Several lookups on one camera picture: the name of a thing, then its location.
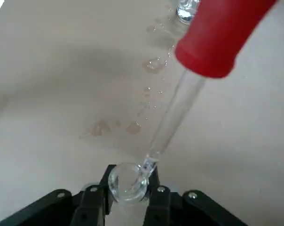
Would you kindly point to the clear glass sample vial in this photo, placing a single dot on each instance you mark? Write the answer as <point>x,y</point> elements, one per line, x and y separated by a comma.
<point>123,188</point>

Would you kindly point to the clear bottle blue cap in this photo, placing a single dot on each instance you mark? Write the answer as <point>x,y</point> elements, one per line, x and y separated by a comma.
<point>184,14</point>

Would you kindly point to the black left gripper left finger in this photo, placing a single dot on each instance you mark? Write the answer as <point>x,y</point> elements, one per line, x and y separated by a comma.
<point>90,204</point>

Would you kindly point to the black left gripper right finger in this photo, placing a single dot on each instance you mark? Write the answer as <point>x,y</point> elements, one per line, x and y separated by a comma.
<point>160,207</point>

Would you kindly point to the glass dropper red bulb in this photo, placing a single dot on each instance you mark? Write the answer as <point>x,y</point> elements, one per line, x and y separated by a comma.
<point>215,35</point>

